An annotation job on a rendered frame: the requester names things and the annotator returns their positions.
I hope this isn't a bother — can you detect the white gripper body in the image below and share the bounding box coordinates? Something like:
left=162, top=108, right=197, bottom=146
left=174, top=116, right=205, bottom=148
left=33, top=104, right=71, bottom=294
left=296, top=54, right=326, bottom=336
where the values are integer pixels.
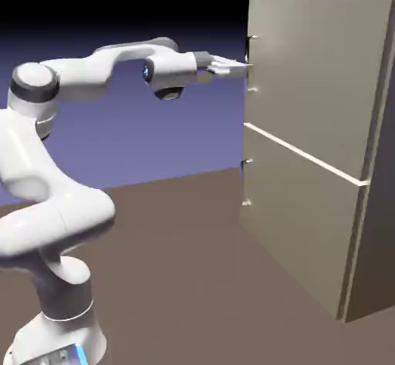
left=205, top=56, right=250, bottom=79

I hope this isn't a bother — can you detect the large beige cabinet door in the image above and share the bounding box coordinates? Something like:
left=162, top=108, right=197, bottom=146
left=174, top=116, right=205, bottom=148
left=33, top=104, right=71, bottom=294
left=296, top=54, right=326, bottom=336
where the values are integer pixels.
left=243, top=0, right=394, bottom=183

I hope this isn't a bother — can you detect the beige cabinet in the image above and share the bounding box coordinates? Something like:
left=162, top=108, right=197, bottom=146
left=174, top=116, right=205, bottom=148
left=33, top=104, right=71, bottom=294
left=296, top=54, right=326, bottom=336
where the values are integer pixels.
left=237, top=0, right=395, bottom=323

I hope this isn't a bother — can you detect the small beige cabinet door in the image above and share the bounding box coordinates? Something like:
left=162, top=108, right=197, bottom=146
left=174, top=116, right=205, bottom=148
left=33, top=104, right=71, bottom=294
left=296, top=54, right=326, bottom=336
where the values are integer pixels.
left=237, top=126, right=361, bottom=319

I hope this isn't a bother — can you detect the long dark metal handle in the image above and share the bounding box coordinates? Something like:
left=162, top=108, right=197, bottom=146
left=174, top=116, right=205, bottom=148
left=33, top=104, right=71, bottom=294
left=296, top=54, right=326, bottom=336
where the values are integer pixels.
left=245, top=35, right=259, bottom=93

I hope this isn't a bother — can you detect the short dark metal handle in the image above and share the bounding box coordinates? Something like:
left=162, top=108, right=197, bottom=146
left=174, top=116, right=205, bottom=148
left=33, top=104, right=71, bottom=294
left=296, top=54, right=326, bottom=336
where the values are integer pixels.
left=241, top=158, right=255, bottom=207

